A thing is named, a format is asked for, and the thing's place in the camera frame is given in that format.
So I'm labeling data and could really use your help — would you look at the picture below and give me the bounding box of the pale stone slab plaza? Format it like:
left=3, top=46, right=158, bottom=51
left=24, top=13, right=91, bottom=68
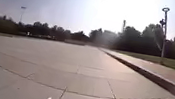
left=0, top=31, right=175, bottom=99

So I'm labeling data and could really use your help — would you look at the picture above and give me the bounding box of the distant tower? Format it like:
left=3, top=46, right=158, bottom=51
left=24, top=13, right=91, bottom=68
left=121, top=19, right=128, bottom=34

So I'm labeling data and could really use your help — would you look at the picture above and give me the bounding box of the row of trees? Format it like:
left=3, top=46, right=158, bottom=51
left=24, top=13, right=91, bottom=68
left=0, top=0, right=175, bottom=61

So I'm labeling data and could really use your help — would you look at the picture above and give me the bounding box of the tall light mast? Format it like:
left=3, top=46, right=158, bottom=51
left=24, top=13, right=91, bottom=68
left=18, top=6, right=27, bottom=25

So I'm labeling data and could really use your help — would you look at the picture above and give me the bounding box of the lamp pole with ring top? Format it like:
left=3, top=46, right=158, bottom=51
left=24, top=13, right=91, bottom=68
left=152, top=6, right=174, bottom=66

